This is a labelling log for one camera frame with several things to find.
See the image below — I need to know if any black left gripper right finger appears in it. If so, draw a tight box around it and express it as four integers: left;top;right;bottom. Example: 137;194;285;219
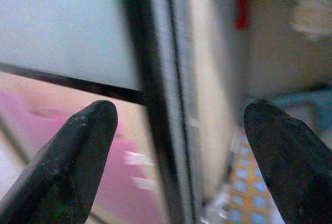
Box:
242;99;332;224

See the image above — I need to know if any red strip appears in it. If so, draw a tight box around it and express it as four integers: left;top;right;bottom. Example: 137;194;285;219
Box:
234;0;252;30

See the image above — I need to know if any blue orange patterned mat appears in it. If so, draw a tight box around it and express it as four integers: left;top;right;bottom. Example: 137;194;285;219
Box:
228;135;283;224

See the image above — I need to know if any pink fabric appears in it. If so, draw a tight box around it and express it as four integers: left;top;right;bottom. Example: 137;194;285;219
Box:
0;89;161;224

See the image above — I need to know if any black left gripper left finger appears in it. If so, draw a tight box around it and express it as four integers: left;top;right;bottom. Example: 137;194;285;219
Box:
0;100;119;224

